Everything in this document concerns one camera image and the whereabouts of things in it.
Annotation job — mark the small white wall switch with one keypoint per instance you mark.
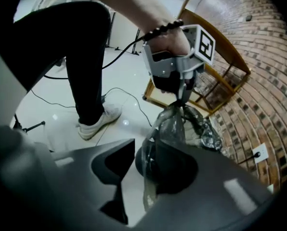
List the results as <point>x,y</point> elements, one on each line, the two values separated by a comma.
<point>240,20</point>

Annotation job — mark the wooden shelf rack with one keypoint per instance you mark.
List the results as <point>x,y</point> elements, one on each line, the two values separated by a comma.
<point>213,32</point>

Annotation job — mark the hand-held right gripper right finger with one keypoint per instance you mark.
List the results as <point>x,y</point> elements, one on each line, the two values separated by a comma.
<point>206,201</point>

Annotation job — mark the grey folding partition screen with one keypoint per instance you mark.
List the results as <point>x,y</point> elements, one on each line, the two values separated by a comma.
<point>124,25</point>

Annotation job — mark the black garbage bag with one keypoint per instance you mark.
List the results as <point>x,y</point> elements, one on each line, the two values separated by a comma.
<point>170,126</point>

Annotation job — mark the black tripod stand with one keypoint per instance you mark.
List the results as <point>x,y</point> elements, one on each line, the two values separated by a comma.
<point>35,125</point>

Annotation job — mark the person's left hand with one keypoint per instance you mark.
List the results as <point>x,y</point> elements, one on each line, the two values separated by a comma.
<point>170,43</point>

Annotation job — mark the person's left white shoe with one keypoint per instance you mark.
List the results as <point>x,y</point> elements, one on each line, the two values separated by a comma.
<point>97,124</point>

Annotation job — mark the blank white wall plate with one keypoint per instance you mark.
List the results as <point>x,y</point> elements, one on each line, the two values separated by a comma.
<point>270,188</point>

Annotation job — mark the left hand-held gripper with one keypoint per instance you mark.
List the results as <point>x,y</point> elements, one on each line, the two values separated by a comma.
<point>201,44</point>

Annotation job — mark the person's left forearm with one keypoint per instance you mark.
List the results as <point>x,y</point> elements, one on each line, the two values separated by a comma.
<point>138,6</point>

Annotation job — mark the small black wall sensor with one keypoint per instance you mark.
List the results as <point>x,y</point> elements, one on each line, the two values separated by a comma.
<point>248,17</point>

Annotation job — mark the white wall socket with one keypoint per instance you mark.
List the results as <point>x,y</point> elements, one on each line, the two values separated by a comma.
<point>264,150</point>

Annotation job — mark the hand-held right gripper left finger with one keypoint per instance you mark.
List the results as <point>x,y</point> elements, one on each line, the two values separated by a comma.
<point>85,196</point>

